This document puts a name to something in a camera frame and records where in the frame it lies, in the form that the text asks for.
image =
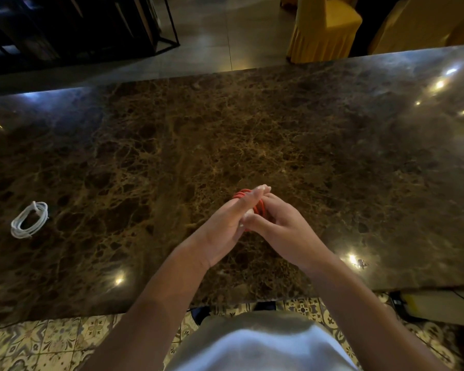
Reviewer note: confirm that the person's left hand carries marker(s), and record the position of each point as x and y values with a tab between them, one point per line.
220	235

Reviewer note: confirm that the person's right hand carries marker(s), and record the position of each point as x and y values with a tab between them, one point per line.
294	239

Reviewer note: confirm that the person's left forearm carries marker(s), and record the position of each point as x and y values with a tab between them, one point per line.
147	320

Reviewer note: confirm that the person's right forearm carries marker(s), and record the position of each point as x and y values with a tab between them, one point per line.
371	324

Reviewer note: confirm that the person's dark shoe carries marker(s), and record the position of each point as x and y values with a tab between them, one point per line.
199	314
265	306

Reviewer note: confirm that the person's white shirt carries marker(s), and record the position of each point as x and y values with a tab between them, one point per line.
263	351

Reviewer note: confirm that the black and yellow device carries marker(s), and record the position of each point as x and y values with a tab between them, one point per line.
400	307

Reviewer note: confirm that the black metal shelf rack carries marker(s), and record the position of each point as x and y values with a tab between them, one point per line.
73	30

